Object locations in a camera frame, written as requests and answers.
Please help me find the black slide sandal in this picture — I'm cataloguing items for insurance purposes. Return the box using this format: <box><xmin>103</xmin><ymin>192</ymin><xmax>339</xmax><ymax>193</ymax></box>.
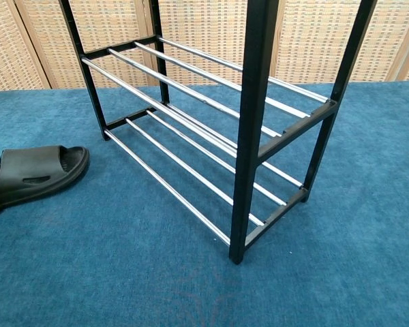
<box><xmin>0</xmin><ymin>145</ymin><xmax>90</xmax><ymax>215</ymax></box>

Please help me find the black chrome shoe rack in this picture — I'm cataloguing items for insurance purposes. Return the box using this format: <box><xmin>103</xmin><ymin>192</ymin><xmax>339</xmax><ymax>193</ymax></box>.
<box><xmin>59</xmin><ymin>0</ymin><xmax>378</xmax><ymax>266</ymax></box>

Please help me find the blue carpet table cover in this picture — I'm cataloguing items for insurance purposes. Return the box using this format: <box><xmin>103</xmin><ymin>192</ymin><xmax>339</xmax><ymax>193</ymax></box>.
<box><xmin>0</xmin><ymin>80</ymin><xmax>409</xmax><ymax>327</ymax></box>

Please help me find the woven rattan folding screen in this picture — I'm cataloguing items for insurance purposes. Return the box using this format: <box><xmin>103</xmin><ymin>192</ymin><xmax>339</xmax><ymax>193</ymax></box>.
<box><xmin>0</xmin><ymin>0</ymin><xmax>409</xmax><ymax>92</ymax></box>

